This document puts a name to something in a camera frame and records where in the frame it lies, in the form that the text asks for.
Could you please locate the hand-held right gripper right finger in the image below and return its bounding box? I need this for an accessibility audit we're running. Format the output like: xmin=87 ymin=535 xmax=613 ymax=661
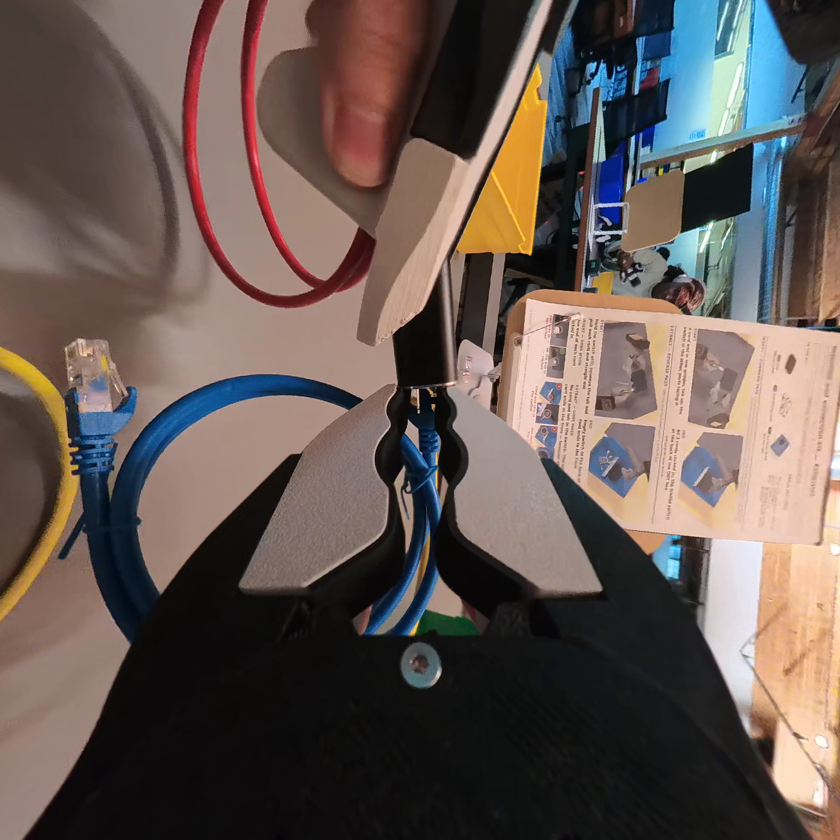
xmin=434 ymin=387 xmax=605 ymax=621

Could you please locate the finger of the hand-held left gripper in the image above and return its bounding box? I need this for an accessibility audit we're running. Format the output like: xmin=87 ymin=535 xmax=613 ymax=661
xmin=356 ymin=0 xmax=580 ymax=347

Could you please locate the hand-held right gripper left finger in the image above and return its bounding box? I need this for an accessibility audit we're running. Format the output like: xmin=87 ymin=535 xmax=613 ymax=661
xmin=238 ymin=385 xmax=403 ymax=618

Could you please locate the black ethernet splitter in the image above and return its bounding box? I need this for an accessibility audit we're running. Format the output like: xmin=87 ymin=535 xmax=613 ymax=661
xmin=392 ymin=259 xmax=458 ymax=389

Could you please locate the yellow plastic bin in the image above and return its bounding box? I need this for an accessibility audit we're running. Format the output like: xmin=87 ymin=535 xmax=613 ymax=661
xmin=456 ymin=63 xmax=547 ymax=256

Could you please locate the blue ethernet cable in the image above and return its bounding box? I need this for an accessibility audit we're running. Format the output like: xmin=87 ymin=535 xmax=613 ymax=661
xmin=59 ymin=338 xmax=442 ymax=641

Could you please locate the red ethernet cable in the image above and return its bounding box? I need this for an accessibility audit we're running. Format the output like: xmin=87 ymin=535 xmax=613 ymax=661
xmin=182 ymin=0 xmax=378 ymax=308

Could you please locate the yellow ethernet cable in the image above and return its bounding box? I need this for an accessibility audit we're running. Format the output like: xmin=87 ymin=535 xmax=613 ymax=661
xmin=0 ymin=346 xmax=434 ymax=634

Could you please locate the person's left hand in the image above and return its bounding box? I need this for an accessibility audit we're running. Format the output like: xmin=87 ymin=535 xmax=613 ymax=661
xmin=307 ymin=0 xmax=435 ymax=189

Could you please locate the green plastic bin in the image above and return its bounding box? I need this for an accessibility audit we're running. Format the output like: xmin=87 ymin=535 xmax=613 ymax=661
xmin=416 ymin=609 xmax=484 ymax=637

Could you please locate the white stand base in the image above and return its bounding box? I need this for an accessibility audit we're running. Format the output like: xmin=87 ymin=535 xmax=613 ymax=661
xmin=457 ymin=340 xmax=503 ymax=411

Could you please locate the printed instruction sheet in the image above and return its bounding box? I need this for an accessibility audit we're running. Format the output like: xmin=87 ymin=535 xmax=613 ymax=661
xmin=499 ymin=298 xmax=840 ymax=547

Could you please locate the tan display board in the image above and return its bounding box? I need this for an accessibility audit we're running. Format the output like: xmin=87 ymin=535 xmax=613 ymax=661
xmin=620 ymin=169 xmax=686 ymax=253

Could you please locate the black display screen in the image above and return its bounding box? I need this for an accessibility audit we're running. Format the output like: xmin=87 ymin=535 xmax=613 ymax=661
xmin=682 ymin=143 xmax=754 ymax=234

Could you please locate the clear plastic box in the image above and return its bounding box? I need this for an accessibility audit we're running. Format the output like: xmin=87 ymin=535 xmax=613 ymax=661
xmin=740 ymin=617 xmax=840 ymax=811

